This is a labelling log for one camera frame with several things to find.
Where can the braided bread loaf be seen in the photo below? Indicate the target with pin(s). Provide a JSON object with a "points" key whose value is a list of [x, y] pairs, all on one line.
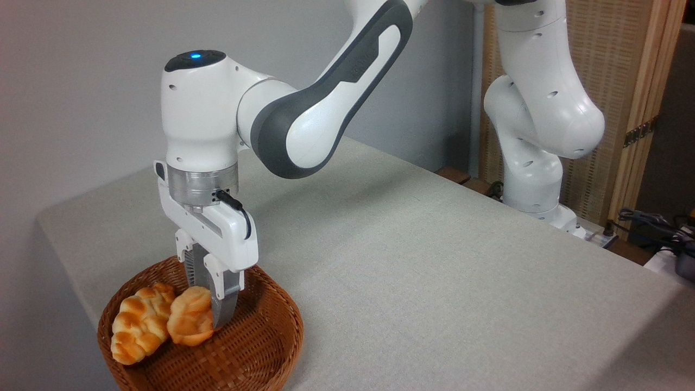
{"points": [[138, 326]]}

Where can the grey tablecloth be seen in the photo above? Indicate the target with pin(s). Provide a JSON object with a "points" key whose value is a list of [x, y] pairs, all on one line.
{"points": [[412, 271]]}

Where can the brown wicker basket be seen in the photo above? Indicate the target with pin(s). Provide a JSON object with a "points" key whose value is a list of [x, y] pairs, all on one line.
{"points": [[260, 353]]}

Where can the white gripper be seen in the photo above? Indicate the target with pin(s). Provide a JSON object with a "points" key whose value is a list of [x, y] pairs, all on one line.
{"points": [[222, 239]]}

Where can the wooden rattan folding screen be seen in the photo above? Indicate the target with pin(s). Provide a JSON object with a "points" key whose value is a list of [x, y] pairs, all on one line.
{"points": [[624, 70]]}

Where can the brass screen hinge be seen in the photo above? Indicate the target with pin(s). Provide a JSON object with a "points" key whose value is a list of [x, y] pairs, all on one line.
{"points": [[640, 132]]}

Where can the round bread roll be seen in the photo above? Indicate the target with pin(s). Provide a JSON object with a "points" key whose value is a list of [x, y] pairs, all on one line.
{"points": [[190, 320]]}

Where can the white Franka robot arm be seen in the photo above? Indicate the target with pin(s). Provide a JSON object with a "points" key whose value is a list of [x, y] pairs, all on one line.
{"points": [[201, 125]]}

